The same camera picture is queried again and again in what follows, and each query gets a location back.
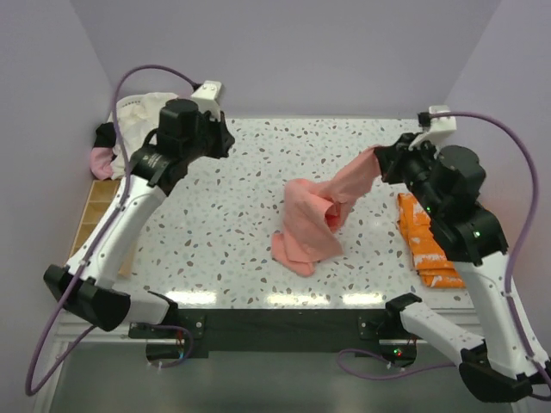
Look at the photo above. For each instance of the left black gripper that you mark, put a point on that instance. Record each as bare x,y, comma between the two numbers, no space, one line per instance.
225,138

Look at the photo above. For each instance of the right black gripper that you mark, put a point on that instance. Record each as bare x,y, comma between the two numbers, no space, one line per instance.
390,156

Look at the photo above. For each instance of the salmon pink t-shirt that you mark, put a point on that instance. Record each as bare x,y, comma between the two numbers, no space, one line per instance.
313,212

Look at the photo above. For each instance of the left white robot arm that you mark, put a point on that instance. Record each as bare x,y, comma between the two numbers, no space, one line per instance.
84,286

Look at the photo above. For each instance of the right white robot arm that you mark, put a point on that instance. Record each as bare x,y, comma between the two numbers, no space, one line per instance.
504,363

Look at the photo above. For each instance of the cream white garment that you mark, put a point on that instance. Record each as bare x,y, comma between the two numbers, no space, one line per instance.
137,115

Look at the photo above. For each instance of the black garment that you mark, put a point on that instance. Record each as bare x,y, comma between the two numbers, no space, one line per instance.
105,136

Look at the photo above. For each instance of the light pink garment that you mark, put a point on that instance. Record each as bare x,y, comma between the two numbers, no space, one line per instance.
100,163

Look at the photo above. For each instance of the folded orange white t-shirt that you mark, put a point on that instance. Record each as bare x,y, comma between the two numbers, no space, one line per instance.
428,258

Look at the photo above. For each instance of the wooden compartment tray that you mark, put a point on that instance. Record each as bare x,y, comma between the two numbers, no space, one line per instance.
99,198

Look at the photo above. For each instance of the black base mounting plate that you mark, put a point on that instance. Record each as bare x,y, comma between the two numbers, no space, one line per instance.
278,331

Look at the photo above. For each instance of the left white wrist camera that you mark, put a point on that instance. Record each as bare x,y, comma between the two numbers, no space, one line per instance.
207,97

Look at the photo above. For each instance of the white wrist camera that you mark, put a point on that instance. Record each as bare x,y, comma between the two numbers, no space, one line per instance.
207,97
437,125

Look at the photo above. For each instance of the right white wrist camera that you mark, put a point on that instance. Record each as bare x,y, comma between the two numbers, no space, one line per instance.
437,125

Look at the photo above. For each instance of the aluminium frame rail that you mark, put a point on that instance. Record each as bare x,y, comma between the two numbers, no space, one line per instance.
66,330

